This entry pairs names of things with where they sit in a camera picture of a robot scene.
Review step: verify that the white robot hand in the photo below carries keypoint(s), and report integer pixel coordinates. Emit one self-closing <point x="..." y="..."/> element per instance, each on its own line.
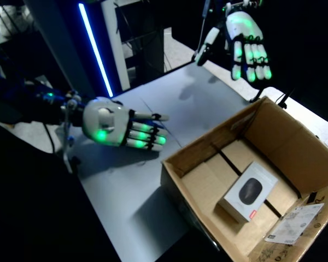
<point x="104" y="122"/>
<point x="243" y="26"/>

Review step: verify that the grey product box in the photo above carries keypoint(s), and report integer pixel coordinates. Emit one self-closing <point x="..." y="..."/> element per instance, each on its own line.
<point x="248" y="191"/>

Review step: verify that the open brown cardboard box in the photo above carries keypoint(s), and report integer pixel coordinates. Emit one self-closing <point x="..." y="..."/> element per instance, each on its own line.
<point x="284" y="142"/>

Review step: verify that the blue-white LED light strip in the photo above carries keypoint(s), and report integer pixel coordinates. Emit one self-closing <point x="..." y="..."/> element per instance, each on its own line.
<point x="95" y="52"/>

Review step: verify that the white upright post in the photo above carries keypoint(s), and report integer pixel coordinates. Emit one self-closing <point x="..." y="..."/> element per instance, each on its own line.
<point x="116" y="46"/>

